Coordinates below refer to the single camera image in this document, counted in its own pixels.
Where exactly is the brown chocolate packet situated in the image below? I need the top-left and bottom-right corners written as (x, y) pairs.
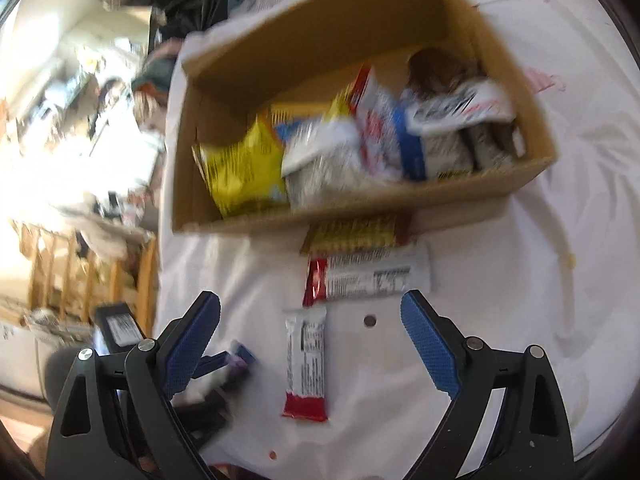
top-left (407, 47), bottom-right (483, 102)

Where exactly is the yellow cartoon snack packet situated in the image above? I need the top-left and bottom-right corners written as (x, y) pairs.
top-left (192, 114), bottom-right (292, 219)

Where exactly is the red white snack bar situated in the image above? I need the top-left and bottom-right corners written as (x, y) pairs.
top-left (281, 306), bottom-right (329, 424)
top-left (302, 239), bottom-right (432, 309)

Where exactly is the white packet with blue band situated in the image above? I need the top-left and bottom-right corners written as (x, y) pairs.
top-left (349, 64), bottom-right (432, 182)

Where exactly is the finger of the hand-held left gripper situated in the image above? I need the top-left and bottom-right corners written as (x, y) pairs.
top-left (190, 351), bottom-right (232, 381)
top-left (172, 389), bottom-right (232, 450)

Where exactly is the blue white snack packet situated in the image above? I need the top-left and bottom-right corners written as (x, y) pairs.
top-left (272, 104), bottom-right (363, 212)

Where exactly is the brown yellow snack bar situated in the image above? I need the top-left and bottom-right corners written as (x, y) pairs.
top-left (299, 212), bottom-right (414, 257)

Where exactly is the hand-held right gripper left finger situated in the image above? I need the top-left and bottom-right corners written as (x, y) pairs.
top-left (44, 290), bottom-right (222, 480)

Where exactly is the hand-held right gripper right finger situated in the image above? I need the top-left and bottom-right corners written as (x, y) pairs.
top-left (399, 289), bottom-right (577, 480)

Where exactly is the white sachet with black print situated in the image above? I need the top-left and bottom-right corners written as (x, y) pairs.
top-left (404, 79), bottom-right (517, 137)

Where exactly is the wooden slatted frame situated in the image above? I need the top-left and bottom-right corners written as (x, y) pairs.
top-left (10, 219), bottom-right (158, 323)

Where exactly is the brown cardboard box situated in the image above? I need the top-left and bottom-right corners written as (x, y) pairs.
top-left (170, 0), bottom-right (559, 237)

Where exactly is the teal orange cloth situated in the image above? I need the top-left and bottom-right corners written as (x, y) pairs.
top-left (131, 42), bottom-right (177, 108)

